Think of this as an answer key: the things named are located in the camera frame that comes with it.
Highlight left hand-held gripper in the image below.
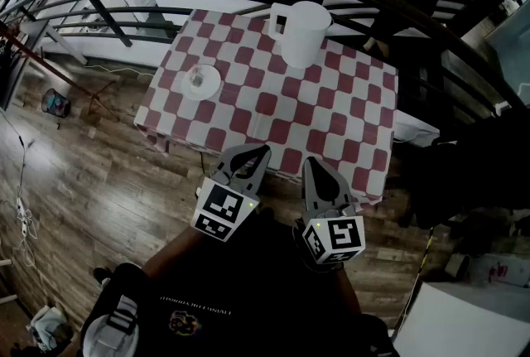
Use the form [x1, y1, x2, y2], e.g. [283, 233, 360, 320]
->
[190, 144, 273, 244]

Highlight white bag red print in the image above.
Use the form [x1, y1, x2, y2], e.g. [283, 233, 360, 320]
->
[471, 253, 530, 288]

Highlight white plastic pitcher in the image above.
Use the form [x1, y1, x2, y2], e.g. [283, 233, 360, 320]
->
[267, 0, 335, 70]

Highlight brown wooden coat stand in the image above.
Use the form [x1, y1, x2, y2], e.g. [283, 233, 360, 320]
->
[0, 22, 119, 123]

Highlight white table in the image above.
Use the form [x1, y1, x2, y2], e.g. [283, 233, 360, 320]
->
[391, 282, 530, 357]

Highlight red white checkered tablecloth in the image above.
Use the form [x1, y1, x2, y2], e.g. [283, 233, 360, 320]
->
[132, 8, 399, 210]

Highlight person's left forearm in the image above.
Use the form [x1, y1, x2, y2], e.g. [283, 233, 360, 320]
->
[140, 222, 216, 281]

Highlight grey shoulder strap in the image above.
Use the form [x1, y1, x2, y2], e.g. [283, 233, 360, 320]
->
[81, 295, 140, 357]

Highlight white power strip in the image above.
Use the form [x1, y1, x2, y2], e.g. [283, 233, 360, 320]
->
[15, 197, 30, 239]

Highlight black mesh waste bin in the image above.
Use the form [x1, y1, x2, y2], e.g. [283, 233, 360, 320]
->
[41, 88, 72, 118]

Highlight person's right forearm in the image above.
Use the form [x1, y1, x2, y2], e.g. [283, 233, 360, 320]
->
[330, 263, 362, 317]

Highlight person's black shirt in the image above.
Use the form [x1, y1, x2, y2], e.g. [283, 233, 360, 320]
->
[80, 205, 398, 357]

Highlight black jacket pile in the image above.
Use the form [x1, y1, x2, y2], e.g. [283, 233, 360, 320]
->
[397, 114, 530, 230]

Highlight pale crumpled cloth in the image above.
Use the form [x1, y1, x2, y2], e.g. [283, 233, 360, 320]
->
[28, 305, 70, 352]

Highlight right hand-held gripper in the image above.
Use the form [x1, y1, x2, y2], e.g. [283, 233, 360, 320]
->
[301, 157, 367, 265]

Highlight white round plate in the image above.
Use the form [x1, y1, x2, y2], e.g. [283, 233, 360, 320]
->
[181, 63, 223, 102]

